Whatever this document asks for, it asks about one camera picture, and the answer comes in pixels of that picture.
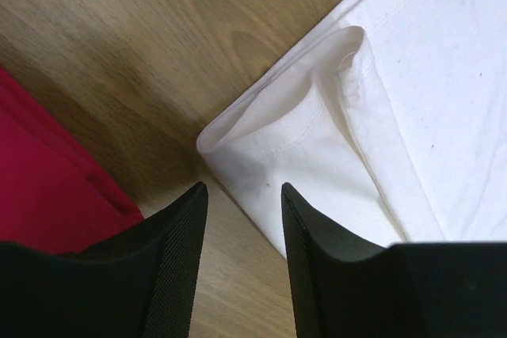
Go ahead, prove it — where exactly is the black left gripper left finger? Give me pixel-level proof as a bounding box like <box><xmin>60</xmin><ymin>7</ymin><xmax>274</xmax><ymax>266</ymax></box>
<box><xmin>1</xmin><ymin>183</ymin><xmax>208</xmax><ymax>337</ymax></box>

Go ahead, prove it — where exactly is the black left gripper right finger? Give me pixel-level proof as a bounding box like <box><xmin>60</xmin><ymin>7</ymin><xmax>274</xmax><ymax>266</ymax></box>
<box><xmin>281</xmin><ymin>184</ymin><xmax>506</xmax><ymax>337</ymax></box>

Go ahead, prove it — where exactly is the white t shirt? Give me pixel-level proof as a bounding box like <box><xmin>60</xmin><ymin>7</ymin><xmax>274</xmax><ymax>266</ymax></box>
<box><xmin>196</xmin><ymin>0</ymin><xmax>506</xmax><ymax>252</ymax></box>

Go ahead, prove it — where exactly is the folded magenta t shirt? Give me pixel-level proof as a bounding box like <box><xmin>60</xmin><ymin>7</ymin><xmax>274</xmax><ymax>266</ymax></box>
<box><xmin>1</xmin><ymin>70</ymin><xmax>143</xmax><ymax>254</ymax></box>

